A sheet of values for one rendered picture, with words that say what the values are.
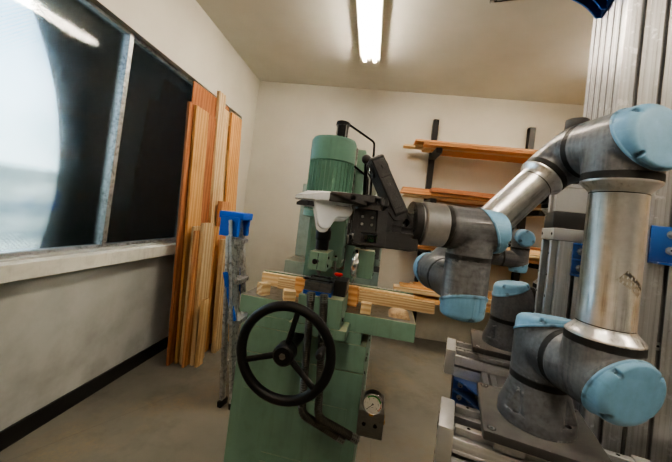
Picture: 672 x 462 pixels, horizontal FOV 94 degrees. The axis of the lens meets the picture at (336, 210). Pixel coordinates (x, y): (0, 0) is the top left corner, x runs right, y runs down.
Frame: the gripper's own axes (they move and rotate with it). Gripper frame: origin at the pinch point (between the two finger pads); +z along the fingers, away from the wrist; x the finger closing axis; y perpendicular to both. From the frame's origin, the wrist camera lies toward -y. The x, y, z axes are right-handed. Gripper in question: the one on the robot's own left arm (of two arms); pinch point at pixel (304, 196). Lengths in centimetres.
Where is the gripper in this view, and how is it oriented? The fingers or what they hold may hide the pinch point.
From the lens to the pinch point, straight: 53.8
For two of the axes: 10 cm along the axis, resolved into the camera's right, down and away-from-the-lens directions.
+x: -0.9, 1.5, 9.8
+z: -9.9, -1.2, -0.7
